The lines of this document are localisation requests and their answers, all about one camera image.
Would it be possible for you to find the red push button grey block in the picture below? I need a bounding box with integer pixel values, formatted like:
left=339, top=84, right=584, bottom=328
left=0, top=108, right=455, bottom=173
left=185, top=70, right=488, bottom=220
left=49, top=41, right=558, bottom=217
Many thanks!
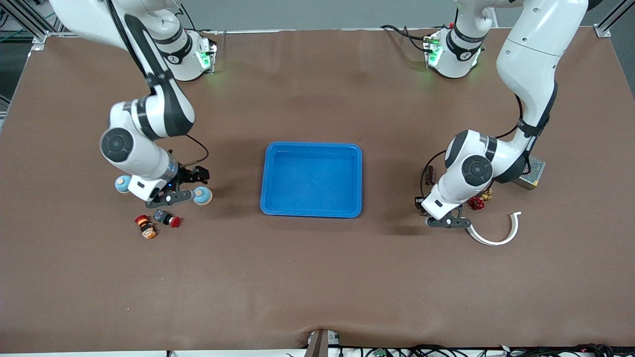
left=153, top=209, right=182, bottom=229

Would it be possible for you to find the orange emergency stop button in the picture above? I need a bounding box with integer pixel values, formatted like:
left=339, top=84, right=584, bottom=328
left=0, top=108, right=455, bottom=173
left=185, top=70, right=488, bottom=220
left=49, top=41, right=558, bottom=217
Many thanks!
left=134, top=214, right=158, bottom=240

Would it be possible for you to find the blue plastic tray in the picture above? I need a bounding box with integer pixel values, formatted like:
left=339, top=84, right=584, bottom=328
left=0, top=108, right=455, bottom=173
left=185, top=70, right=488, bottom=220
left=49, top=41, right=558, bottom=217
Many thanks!
left=259, top=142, right=363, bottom=219

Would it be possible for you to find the metal mesh power supply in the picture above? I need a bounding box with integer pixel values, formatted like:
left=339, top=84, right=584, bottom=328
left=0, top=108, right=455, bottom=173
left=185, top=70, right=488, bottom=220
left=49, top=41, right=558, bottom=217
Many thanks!
left=513, top=156, right=547, bottom=190

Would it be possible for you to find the brown table cover sheet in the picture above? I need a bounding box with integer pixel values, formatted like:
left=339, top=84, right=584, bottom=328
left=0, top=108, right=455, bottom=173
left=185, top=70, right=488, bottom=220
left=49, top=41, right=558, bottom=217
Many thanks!
left=0, top=27, right=635, bottom=354

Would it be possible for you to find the table edge clamp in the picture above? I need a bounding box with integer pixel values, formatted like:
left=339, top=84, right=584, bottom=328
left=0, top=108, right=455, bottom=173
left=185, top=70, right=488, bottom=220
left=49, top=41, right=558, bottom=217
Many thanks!
left=304, top=328, right=341, bottom=357

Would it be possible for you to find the red handle brass valve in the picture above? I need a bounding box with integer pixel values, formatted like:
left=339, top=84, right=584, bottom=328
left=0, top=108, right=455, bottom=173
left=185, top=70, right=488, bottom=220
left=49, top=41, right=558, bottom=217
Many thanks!
left=470, top=188, right=494, bottom=210

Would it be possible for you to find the white curved plastic bracket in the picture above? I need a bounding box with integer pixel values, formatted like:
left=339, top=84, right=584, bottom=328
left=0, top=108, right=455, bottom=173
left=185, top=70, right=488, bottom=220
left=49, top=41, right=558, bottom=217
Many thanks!
left=466, top=211, right=522, bottom=246

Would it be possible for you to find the black base cable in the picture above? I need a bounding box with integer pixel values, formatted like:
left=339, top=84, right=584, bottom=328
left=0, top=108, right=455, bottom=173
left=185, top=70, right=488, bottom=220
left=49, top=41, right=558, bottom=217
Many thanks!
left=380, top=24, right=440, bottom=54
left=176, top=5, right=221, bottom=38

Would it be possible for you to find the aluminium frame post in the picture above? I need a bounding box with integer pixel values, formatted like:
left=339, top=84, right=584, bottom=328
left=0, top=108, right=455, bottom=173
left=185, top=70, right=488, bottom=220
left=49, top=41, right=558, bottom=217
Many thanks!
left=594, top=0, right=635, bottom=38
left=12, top=0, right=50, bottom=50

